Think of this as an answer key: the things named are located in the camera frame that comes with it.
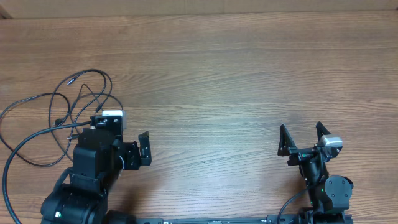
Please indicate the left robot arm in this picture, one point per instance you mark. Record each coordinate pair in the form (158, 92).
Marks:
(80, 195)

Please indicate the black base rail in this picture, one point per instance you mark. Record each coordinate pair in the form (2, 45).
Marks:
(270, 219)

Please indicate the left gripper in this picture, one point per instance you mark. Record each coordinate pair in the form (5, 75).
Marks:
(130, 149)

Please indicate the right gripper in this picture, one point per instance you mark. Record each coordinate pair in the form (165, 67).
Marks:
(286, 148)

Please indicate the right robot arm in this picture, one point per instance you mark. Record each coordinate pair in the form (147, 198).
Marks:
(329, 194)

